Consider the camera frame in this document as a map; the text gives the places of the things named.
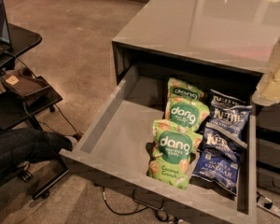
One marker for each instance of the blue kettle chip bag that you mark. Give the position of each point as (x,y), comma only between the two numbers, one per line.
(231,119)
(218,98)
(220,157)

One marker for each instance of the grey counter cabinet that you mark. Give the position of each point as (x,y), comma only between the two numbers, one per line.
(235,35)

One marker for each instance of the middle green dang chip bag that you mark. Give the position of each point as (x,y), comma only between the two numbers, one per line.
(187,113)

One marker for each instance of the green dang chip bag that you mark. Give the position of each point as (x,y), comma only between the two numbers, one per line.
(177,87)
(173,145)
(187,113)

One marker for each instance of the back green dang chip bag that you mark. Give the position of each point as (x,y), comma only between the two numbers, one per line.
(177,87)

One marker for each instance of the front green dang chip bag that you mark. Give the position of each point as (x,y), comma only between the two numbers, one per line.
(173,145)

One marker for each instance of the grey open top drawer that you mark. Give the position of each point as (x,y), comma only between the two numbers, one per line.
(114,151)

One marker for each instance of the lower grey drawers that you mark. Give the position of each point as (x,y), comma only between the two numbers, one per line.
(268,148)

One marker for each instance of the power strip on floor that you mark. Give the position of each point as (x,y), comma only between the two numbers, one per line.
(267,205)

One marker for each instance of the brown device on cart shelf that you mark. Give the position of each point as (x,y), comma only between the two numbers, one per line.
(24,85)

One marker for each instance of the black rolling desk cart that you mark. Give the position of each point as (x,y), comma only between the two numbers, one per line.
(18,146)

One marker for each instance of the person's leg in dark jeans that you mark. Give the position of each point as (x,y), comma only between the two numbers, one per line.
(20,145)

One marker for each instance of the black drawer handle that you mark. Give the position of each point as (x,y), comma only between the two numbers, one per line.
(148,199)

